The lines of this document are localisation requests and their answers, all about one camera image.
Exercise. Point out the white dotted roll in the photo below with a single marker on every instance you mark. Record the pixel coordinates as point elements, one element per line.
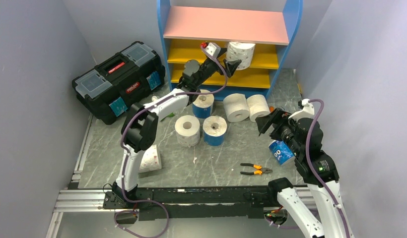
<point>187,130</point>

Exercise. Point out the blue cartoon wrapped roll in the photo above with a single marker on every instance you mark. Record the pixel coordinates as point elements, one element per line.
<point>214,130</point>

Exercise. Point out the orange handled pliers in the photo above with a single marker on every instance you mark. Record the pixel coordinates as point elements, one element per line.
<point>259,170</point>

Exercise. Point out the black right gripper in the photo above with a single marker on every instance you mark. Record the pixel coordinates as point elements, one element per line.
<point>279,117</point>

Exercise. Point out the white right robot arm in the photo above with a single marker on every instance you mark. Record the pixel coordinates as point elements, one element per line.
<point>304,138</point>

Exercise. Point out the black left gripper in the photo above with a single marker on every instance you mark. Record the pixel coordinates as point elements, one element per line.
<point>230,67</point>

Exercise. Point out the blue shelf unit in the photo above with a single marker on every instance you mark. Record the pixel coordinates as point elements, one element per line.
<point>183,28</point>

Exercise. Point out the black toolbox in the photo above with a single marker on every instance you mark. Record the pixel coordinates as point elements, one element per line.
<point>110,88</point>

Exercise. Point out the plain white roll, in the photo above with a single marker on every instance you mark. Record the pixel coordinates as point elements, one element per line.
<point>258,106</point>
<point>236,107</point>

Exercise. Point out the blue wrapped roll, rear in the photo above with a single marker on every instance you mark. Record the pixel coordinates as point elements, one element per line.
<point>203,105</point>

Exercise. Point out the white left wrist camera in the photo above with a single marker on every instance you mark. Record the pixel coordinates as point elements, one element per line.
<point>211,49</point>

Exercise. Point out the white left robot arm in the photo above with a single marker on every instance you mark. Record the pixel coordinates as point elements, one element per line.
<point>140,127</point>

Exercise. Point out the plain white roll, left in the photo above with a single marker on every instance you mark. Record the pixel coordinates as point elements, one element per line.
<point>236,107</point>

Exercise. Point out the plain white roll, right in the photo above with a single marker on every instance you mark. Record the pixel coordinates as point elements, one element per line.
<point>258,106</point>

